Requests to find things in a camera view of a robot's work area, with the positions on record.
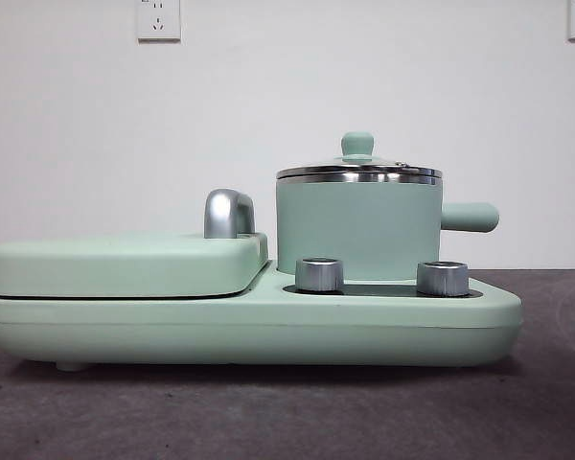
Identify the green steamer pot with handle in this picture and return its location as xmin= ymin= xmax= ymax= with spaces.
xmin=273 ymin=172 xmax=501 ymax=283

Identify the glass pot lid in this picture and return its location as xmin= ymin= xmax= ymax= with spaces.
xmin=274 ymin=131 xmax=443 ymax=177

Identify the green hinged griddle cover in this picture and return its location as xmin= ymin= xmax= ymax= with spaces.
xmin=0 ymin=229 xmax=269 ymax=299

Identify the green breakfast machine base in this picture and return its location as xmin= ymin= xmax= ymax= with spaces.
xmin=0 ymin=260 xmax=524 ymax=373

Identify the silver griddle cover handle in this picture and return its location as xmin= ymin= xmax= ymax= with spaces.
xmin=203 ymin=188 xmax=257 ymax=240

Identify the silver control knob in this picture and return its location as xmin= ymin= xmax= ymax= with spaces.
xmin=294 ymin=257 xmax=345 ymax=292
xmin=416 ymin=261 xmax=470 ymax=295

